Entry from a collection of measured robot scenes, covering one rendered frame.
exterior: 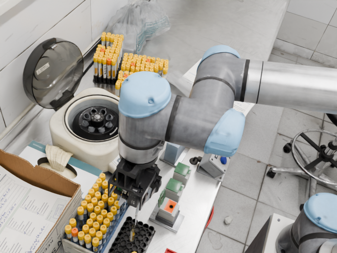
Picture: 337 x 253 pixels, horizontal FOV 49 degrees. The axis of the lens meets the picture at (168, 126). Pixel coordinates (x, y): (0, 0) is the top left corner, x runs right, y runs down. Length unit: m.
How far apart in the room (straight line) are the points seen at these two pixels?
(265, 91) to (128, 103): 0.23
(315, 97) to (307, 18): 2.67
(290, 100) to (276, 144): 1.97
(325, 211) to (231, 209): 1.31
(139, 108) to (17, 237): 0.60
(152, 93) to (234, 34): 1.32
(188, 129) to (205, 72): 0.13
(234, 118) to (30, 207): 0.68
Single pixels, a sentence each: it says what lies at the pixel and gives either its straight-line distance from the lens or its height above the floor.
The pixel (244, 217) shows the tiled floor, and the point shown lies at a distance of 2.20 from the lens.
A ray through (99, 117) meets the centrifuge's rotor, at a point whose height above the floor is 1.00.
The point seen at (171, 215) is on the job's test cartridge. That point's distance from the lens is 1.03.
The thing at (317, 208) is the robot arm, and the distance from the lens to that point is 0.94.
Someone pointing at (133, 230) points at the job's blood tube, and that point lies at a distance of 0.97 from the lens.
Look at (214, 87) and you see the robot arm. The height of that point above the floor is 1.47.
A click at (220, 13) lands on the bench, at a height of 0.88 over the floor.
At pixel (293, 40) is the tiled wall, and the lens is 3.39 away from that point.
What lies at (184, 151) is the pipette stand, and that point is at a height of 0.88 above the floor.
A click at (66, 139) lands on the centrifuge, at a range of 1.12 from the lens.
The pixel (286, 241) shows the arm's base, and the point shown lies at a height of 0.97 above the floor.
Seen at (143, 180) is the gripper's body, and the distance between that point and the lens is 0.69.
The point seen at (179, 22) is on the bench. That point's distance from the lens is 1.82.
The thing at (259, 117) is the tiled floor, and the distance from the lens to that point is 2.73.
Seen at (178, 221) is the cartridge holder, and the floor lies 0.89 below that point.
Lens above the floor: 1.85
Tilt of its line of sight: 48 degrees down
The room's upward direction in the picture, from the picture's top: 11 degrees clockwise
